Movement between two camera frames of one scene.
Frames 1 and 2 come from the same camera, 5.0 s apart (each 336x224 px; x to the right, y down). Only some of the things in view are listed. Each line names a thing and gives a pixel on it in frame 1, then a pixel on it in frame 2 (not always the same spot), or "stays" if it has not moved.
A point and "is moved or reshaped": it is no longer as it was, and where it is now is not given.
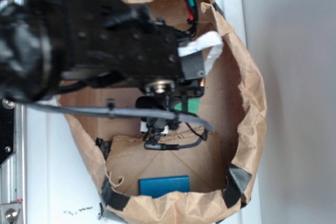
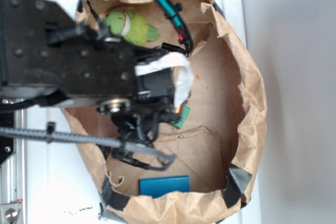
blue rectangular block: (159, 187) stays
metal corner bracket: (9, 213) stays
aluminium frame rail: (13, 171) stays
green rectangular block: (192, 104) is moved or reshaped
